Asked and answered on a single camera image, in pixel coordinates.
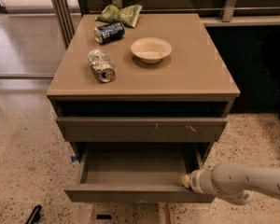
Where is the black object on floor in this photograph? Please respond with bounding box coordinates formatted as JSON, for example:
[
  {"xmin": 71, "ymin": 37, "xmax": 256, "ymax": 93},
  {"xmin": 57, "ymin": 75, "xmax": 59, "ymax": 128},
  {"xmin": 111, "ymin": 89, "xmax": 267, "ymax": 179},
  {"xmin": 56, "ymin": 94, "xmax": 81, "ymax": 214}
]
[{"xmin": 25, "ymin": 205, "xmax": 42, "ymax": 224}]

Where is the blue soda can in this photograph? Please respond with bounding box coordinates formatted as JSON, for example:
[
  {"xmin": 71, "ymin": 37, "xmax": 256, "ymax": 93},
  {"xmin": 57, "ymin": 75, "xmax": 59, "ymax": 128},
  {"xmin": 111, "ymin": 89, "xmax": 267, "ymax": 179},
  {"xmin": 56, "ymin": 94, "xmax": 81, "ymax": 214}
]
[{"xmin": 94, "ymin": 22, "xmax": 125, "ymax": 44}]

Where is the green chip bag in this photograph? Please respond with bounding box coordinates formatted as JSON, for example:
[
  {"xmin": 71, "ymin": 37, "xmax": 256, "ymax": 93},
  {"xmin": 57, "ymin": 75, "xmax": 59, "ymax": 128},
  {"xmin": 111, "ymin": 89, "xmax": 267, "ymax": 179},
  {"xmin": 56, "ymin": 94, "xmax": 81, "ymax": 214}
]
[{"xmin": 96, "ymin": 5, "xmax": 142, "ymax": 28}]

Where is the grey top drawer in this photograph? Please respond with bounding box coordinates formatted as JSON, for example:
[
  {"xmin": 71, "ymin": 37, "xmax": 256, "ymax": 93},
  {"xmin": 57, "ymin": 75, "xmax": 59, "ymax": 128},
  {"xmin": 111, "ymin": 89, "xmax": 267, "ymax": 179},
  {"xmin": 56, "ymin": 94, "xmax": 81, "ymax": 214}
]
[{"xmin": 56, "ymin": 117, "xmax": 227, "ymax": 143}]

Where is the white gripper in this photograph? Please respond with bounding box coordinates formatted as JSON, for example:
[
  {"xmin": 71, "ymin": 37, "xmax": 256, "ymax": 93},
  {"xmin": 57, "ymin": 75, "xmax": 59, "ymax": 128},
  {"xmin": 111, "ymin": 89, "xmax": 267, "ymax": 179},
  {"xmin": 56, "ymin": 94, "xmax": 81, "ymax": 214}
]
[{"xmin": 180, "ymin": 170, "xmax": 213, "ymax": 194}]

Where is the grey metal frame post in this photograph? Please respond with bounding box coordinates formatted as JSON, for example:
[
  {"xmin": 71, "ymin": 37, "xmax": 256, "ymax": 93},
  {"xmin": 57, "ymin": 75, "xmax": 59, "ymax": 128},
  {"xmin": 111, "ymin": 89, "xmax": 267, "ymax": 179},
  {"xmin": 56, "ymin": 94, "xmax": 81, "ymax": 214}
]
[{"xmin": 51, "ymin": 0, "xmax": 75, "ymax": 48}]

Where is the grey drawer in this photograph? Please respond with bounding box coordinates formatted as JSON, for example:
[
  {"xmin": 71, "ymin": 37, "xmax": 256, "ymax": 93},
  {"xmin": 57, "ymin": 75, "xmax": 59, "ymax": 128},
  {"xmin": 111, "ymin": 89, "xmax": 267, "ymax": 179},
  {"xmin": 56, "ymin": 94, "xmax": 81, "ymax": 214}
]
[
  {"xmin": 56, "ymin": 117, "xmax": 227, "ymax": 143},
  {"xmin": 64, "ymin": 143, "xmax": 214, "ymax": 203}
]

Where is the grey drawer cabinet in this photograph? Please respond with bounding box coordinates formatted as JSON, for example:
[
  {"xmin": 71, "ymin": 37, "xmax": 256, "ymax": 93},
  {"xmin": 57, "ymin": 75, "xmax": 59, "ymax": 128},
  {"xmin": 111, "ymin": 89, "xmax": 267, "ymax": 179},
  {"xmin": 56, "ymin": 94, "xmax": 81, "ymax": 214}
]
[{"xmin": 48, "ymin": 14, "xmax": 240, "ymax": 157}]

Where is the white paper bowl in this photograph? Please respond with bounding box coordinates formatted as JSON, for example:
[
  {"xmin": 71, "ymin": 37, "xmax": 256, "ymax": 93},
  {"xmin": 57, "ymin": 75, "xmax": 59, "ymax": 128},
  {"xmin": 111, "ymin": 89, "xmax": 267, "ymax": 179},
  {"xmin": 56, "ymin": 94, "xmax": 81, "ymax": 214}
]
[{"xmin": 131, "ymin": 37, "xmax": 172, "ymax": 63}]

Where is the silver crushed soda can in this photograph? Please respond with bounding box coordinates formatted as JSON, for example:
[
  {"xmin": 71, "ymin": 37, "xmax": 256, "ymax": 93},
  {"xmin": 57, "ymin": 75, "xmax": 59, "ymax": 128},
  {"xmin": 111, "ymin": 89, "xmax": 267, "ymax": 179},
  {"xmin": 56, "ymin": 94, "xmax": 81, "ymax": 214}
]
[{"xmin": 88, "ymin": 49, "xmax": 115, "ymax": 83}]

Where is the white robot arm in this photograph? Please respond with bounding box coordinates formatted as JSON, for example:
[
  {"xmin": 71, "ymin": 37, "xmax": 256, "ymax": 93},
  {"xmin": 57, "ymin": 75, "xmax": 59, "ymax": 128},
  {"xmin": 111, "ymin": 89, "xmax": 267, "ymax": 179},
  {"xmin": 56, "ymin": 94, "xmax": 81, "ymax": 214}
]
[{"xmin": 180, "ymin": 163, "xmax": 280, "ymax": 205}]

